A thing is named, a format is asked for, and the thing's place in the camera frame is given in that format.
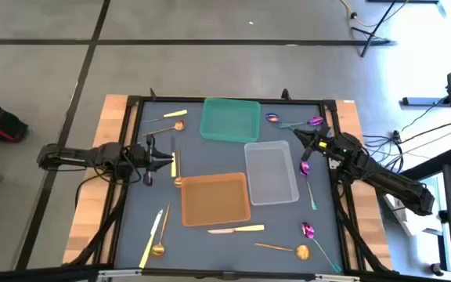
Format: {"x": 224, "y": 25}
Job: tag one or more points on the gold spoon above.
{"x": 178, "y": 182}
{"x": 303, "y": 252}
{"x": 157, "y": 250}
{"x": 179, "y": 125}

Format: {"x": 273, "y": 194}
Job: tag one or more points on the black tripod stand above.
{"x": 372, "y": 35}

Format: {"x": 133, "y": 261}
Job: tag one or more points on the grey table mat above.
{"x": 210, "y": 156}

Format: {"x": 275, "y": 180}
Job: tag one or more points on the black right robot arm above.
{"x": 386, "y": 178}

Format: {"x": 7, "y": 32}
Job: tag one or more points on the green plastic bin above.
{"x": 229, "y": 119}

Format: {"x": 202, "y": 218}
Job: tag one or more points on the black frame clamp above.
{"x": 286, "y": 94}
{"x": 153, "y": 94}

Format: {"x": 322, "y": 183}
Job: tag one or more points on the orange plastic bin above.
{"x": 213, "y": 199}

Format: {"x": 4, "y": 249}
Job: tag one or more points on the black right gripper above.
{"x": 322, "y": 141}

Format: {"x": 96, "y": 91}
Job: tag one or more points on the black table frame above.
{"x": 170, "y": 99}

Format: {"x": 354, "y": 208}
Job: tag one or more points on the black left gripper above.
{"x": 143, "y": 158}

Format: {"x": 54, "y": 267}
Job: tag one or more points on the clear plastic bin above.
{"x": 270, "y": 172}

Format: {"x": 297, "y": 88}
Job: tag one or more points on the iridescent purple spoon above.
{"x": 308, "y": 230}
{"x": 305, "y": 168}
{"x": 315, "y": 120}
{"x": 271, "y": 117}

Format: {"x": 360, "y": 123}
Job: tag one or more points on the white box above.
{"x": 409, "y": 223}

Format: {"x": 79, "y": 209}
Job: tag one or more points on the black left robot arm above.
{"x": 76, "y": 156}

